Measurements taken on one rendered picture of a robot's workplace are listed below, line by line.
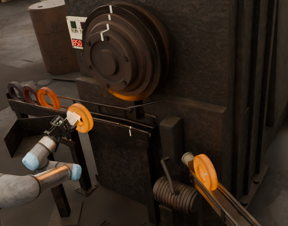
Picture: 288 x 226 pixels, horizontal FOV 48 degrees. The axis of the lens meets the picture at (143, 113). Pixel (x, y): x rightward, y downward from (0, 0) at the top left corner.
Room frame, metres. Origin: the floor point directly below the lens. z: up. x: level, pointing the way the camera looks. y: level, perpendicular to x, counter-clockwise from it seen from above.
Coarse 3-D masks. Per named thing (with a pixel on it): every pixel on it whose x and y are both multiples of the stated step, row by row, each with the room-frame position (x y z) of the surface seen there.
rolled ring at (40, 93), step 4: (44, 88) 1.92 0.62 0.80; (48, 88) 1.91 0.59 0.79; (40, 92) 1.93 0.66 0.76; (44, 92) 1.91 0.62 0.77; (48, 92) 1.88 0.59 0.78; (52, 92) 1.89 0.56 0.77; (40, 96) 1.95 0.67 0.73; (52, 96) 1.87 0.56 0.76; (56, 96) 1.88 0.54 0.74; (40, 100) 1.95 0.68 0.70; (44, 100) 1.97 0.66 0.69; (52, 100) 1.87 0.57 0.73; (56, 100) 1.86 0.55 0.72; (44, 104) 1.95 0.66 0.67; (48, 104) 1.96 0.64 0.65; (56, 104) 1.86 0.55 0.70; (56, 108) 1.86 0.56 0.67
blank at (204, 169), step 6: (198, 156) 1.05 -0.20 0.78; (204, 156) 1.04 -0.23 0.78; (198, 162) 1.05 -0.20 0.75; (204, 162) 1.01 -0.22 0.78; (210, 162) 1.00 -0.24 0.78; (198, 168) 1.06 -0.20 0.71; (204, 168) 1.00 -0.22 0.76; (210, 168) 0.98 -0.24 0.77; (198, 174) 1.05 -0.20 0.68; (204, 174) 1.05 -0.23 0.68; (210, 174) 0.97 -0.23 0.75; (204, 180) 1.02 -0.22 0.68; (210, 180) 0.96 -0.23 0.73; (216, 180) 0.96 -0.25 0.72; (210, 186) 0.95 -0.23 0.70; (216, 186) 0.96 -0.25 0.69
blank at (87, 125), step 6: (72, 108) 1.42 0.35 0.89; (78, 108) 1.39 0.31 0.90; (84, 108) 1.40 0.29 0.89; (78, 114) 1.40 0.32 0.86; (84, 114) 1.37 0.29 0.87; (90, 114) 1.39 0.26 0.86; (84, 120) 1.38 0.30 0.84; (90, 120) 1.37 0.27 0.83; (78, 126) 1.41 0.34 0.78; (84, 126) 1.38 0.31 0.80; (90, 126) 1.37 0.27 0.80; (84, 132) 1.39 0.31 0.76
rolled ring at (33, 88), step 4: (28, 84) 2.05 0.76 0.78; (24, 88) 2.06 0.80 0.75; (28, 88) 2.03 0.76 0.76; (32, 88) 2.01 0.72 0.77; (36, 88) 2.02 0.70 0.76; (24, 92) 2.07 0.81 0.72; (28, 92) 2.09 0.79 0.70; (32, 92) 2.01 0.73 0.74; (36, 92) 1.99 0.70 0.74; (24, 96) 2.08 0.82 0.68; (28, 96) 2.09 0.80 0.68; (36, 96) 1.99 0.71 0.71; (28, 100) 2.07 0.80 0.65; (32, 100) 2.08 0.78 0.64; (36, 104) 2.01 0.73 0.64; (40, 104) 1.98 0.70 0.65
